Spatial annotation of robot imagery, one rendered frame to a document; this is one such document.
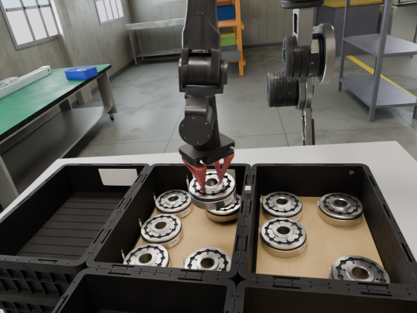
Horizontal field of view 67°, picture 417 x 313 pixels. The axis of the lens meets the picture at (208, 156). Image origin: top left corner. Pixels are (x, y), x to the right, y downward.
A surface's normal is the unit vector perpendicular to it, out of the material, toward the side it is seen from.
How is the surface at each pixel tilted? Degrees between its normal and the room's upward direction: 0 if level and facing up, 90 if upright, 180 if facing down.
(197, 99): 10
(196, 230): 0
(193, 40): 83
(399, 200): 0
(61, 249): 0
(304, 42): 90
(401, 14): 90
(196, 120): 93
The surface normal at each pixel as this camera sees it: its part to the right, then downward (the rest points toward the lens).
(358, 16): -0.08, 0.48
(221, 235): -0.11, -0.88
